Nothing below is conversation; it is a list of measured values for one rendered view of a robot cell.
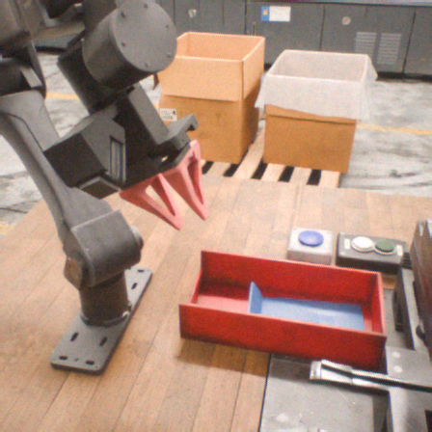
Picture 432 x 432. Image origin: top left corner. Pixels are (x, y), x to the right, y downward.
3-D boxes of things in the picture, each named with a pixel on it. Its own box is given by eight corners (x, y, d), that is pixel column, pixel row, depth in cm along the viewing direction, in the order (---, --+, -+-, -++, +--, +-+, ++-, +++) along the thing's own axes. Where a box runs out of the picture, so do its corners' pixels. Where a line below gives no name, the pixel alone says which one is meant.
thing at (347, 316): (250, 297, 70) (251, 281, 68) (361, 308, 68) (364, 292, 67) (246, 333, 64) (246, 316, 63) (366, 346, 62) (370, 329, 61)
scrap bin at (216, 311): (202, 280, 74) (201, 248, 71) (373, 305, 69) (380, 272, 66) (179, 337, 64) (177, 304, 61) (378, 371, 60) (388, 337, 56)
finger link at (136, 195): (211, 230, 48) (161, 149, 45) (154, 251, 51) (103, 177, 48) (227, 197, 54) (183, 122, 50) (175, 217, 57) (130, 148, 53)
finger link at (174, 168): (216, 229, 48) (166, 148, 44) (159, 249, 51) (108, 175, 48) (231, 195, 53) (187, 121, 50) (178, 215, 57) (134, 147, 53)
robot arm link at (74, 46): (160, 79, 45) (118, 8, 43) (115, 110, 42) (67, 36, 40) (125, 95, 51) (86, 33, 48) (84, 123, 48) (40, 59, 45)
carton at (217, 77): (184, 119, 335) (181, 30, 304) (262, 127, 322) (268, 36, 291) (151, 154, 287) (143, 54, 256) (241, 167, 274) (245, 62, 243)
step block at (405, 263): (391, 298, 71) (403, 248, 66) (412, 301, 70) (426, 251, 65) (394, 330, 65) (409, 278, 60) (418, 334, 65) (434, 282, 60)
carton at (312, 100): (274, 122, 330) (280, 45, 303) (366, 132, 315) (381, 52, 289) (251, 167, 274) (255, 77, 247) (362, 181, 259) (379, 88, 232)
